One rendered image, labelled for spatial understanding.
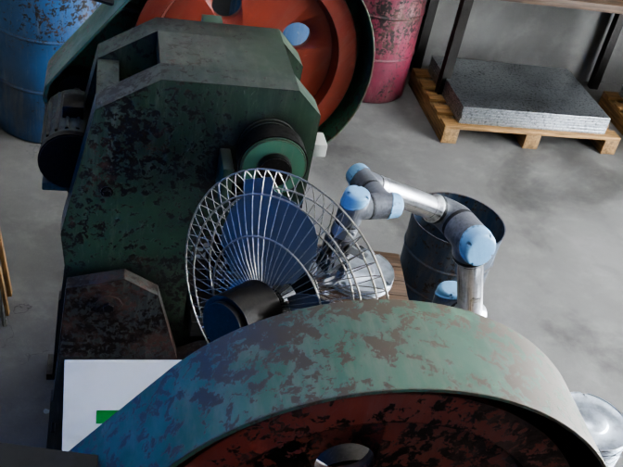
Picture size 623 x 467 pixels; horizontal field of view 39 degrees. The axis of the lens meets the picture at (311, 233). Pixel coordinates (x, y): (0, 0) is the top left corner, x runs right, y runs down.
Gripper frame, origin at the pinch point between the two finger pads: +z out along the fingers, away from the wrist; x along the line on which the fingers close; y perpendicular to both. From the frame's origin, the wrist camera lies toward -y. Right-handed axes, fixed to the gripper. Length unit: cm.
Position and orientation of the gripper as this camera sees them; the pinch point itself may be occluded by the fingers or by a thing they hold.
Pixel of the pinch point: (329, 283)
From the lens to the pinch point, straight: 270.1
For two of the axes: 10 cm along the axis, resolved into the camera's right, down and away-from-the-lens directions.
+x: 5.7, 6.1, -5.5
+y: -7.8, 1.9, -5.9
